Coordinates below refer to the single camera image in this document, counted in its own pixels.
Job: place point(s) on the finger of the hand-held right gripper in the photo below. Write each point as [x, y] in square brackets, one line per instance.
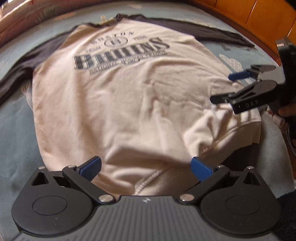
[239, 75]
[222, 98]

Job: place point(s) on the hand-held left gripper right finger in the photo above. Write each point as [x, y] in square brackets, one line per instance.
[201, 169]

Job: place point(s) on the cream and black sweatshirt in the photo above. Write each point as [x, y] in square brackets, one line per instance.
[127, 104]

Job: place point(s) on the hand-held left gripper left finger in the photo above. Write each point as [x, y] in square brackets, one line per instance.
[91, 165]

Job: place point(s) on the folded pink floral quilt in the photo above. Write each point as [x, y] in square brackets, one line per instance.
[23, 23]

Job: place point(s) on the person's right hand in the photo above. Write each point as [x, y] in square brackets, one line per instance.
[288, 111]

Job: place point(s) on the wooden headboard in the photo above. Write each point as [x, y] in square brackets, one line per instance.
[242, 18]

